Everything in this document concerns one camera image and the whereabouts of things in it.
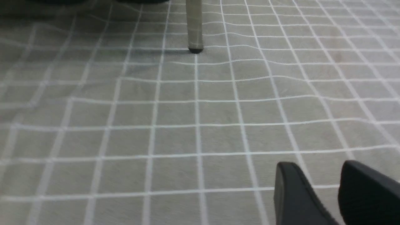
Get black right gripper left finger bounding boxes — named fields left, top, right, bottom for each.
left=274, top=162, right=339, bottom=225

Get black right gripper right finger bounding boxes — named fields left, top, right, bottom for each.
left=338, top=160, right=400, bottom=225

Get metal shoe rack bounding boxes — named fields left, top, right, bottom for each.
left=185, top=0, right=204, bottom=54

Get grey checked tablecloth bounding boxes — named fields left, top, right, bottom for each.
left=0, top=0, right=400, bottom=225

